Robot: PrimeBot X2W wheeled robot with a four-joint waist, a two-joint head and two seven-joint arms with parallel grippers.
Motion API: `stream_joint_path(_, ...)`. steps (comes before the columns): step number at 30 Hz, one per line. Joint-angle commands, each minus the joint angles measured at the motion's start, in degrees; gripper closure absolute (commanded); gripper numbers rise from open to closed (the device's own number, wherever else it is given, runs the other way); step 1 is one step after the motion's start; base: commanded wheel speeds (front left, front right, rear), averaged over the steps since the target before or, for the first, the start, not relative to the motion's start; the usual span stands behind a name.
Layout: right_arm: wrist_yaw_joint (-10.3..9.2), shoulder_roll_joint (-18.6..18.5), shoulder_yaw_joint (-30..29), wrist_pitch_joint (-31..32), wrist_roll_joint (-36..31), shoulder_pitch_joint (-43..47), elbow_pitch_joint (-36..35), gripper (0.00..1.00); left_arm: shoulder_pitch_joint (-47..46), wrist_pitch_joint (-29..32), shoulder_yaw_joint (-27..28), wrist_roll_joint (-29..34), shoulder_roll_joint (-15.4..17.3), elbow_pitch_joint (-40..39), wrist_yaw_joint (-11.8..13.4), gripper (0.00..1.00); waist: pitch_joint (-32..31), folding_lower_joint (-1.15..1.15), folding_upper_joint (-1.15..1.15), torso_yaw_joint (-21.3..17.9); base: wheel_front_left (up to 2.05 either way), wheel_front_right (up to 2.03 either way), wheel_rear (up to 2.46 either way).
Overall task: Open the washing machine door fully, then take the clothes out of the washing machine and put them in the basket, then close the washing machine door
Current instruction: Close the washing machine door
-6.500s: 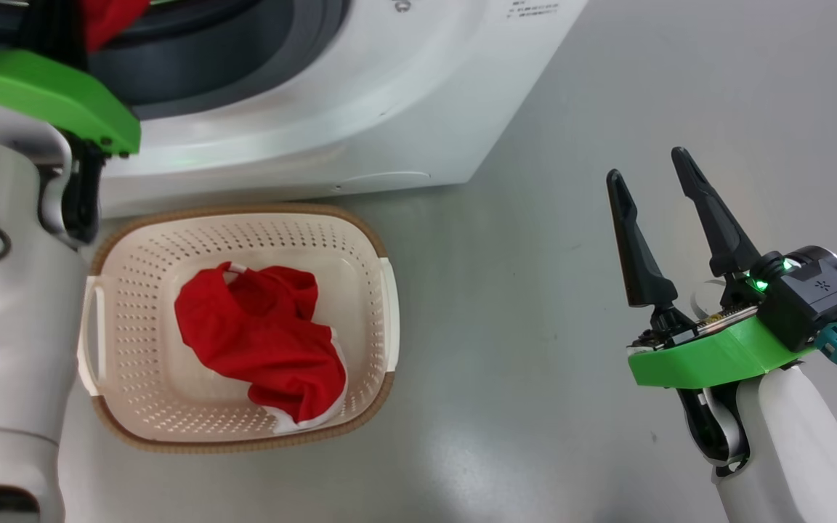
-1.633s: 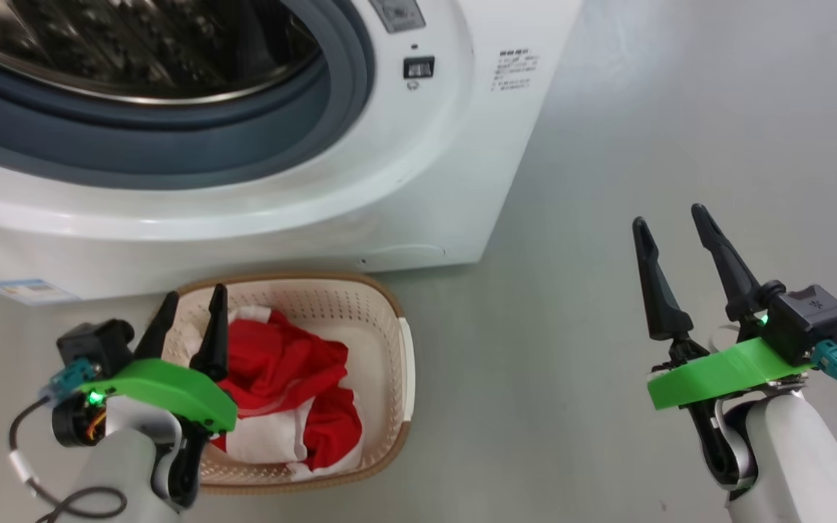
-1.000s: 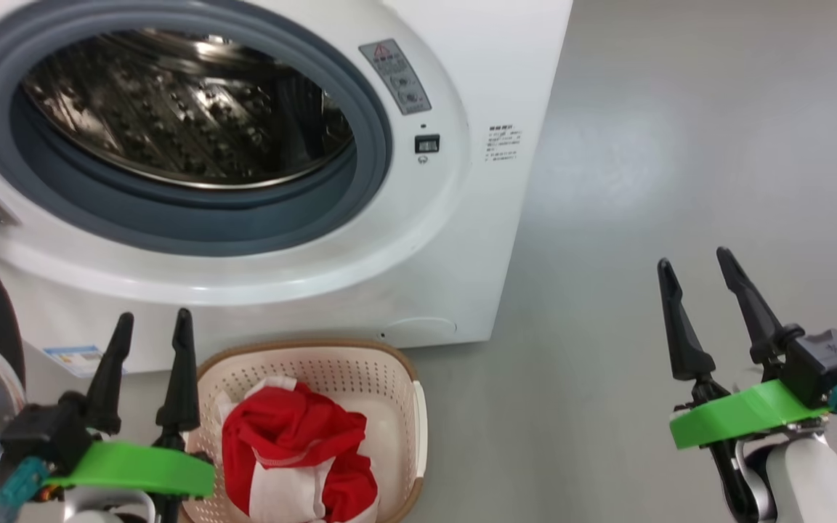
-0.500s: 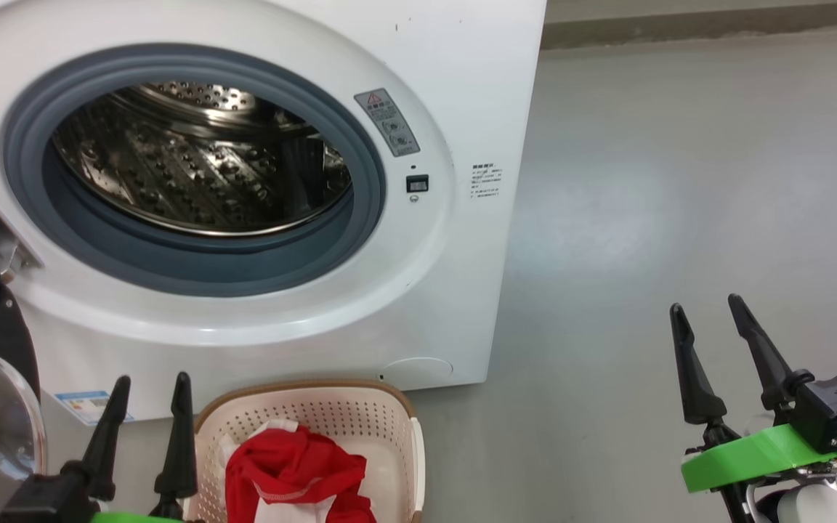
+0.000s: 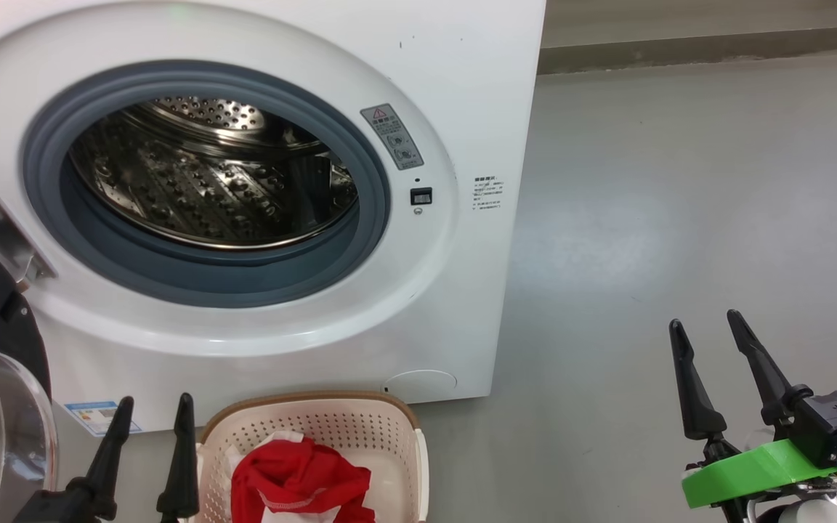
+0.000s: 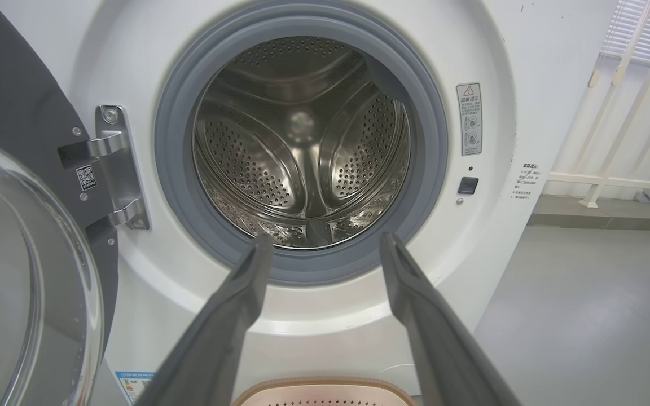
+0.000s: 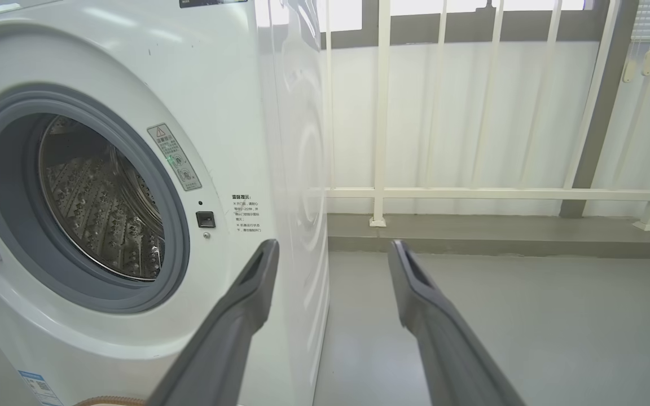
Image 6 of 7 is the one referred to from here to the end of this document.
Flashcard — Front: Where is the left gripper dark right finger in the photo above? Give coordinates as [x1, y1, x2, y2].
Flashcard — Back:
[380, 232, 520, 406]

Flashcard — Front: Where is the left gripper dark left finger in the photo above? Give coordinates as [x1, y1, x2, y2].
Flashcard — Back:
[136, 234, 274, 406]

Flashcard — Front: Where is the black glass washer door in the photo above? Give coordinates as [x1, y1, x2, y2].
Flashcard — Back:
[0, 0, 120, 406]

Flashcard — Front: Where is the white front-load washing machine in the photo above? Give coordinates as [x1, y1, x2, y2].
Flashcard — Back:
[0, 0, 619, 406]

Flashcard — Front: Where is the cream basket with brown rim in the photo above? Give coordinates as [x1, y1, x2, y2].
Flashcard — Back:
[234, 377, 416, 406]

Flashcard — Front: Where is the metal door hinge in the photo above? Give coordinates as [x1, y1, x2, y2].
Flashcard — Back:
[57, 104, 151, 231]

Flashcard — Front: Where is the blue energy label sticker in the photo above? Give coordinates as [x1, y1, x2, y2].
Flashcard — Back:
[115, 371, 156, 404]

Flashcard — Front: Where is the black printed text sticker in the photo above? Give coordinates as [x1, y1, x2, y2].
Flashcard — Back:
[510, 162, 540, 202]

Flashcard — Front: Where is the grey warning sticker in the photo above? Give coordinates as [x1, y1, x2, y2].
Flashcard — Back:
[456, 83, 482, 156]

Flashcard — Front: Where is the white railing frame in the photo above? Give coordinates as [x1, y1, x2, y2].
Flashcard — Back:
[545, 0, 650, 209]

